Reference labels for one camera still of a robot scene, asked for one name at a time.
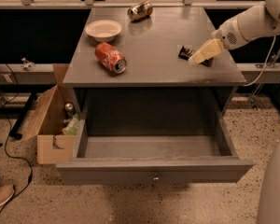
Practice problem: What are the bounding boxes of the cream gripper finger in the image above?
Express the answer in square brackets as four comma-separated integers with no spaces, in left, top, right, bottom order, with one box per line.
[189,38,224,64]

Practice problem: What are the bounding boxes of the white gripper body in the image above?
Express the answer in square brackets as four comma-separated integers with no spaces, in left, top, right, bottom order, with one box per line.
[212,16,248,50]

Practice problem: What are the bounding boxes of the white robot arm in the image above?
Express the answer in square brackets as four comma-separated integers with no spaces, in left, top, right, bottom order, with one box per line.
[189,0,280,224]

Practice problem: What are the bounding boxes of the grey drawer cabinet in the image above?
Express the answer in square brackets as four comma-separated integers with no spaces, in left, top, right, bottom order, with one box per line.
[63,7,245,125]

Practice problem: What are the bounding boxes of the open grey top drawer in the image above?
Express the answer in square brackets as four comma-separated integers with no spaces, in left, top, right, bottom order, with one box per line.
[57,92,253,185]

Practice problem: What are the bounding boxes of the gold brown soda can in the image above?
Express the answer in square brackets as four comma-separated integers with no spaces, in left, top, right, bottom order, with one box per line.
[127,1,153,21]

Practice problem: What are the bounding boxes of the red soda can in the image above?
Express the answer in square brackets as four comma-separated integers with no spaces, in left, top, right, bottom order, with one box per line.
[94,42,127,74]

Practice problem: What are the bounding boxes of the white bowl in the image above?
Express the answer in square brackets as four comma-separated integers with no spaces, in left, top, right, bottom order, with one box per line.
[85,20,122,42]

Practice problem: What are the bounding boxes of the silver bottle in box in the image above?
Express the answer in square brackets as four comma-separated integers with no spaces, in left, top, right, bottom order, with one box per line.
[64,103,76,118]

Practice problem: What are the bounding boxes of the green packet in box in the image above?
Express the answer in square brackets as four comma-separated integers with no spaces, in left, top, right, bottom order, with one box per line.
[62,114,79,135]

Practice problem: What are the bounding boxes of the small clear object on shelf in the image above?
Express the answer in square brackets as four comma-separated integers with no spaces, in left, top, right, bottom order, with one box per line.
[21,58,35,71]

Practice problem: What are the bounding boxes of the cardboard box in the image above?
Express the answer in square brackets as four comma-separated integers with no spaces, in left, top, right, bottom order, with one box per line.
[22,63,80,164]

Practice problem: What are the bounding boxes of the black table leg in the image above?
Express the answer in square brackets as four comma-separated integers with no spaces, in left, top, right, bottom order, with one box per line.
[8,92,37,140]

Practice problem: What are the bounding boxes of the white sneaker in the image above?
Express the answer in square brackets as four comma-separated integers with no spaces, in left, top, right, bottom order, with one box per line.
[0,185,15,207]

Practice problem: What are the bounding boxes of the white cable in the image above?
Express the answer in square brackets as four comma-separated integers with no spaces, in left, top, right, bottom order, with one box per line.
[242,35,276,88]

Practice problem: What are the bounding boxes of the black floor cable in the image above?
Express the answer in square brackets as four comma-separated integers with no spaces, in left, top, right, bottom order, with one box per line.
[0,63,34,224]

